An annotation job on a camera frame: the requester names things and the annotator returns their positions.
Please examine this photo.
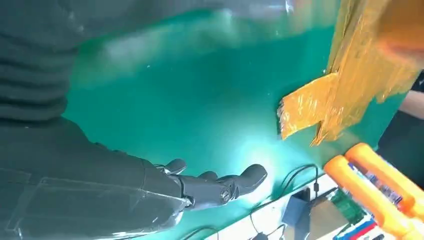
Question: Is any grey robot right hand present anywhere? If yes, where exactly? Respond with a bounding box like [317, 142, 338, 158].
[0, 0, 293, 240]

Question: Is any ribbed grey right arm sleeve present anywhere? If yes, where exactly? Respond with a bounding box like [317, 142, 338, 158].
[0, 33, 79, 121]

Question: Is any black power adapter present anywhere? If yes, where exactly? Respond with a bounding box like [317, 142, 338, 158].
[281, 187, 312, 228]

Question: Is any brown cardboard box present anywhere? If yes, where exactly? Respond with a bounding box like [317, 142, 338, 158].
[291, 195, 349, 240]

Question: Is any green circuit board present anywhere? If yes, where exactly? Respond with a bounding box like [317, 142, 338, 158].
[330, 188, 366, 225]

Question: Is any red and blue pack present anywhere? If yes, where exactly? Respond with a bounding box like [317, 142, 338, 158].
[333, 218, 379, 240]

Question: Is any yellow sheet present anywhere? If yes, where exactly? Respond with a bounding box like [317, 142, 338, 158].
[277, 0, 424, 148]

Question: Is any person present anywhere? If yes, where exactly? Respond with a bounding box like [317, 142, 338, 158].
[376, 70, 424, 192]

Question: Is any black cable with plug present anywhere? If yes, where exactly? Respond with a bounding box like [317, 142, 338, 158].
[249, 211, 288, 240]

